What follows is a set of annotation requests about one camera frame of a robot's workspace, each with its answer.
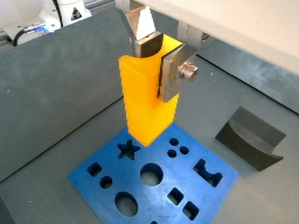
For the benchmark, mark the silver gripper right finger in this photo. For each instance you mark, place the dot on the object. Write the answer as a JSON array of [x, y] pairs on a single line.
[[177, 62]]

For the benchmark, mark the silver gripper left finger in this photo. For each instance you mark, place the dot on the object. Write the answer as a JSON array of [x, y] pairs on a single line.
[[147, 38]]

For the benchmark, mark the yellow arch block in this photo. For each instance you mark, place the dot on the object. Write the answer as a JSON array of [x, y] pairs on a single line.
[[149, 115]]

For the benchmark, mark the black curved holder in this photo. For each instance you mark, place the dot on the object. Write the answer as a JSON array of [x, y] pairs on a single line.
[[252, 138]]

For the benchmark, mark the blue shape sorter board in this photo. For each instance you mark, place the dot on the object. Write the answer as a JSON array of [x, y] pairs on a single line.
[[173, 182]]

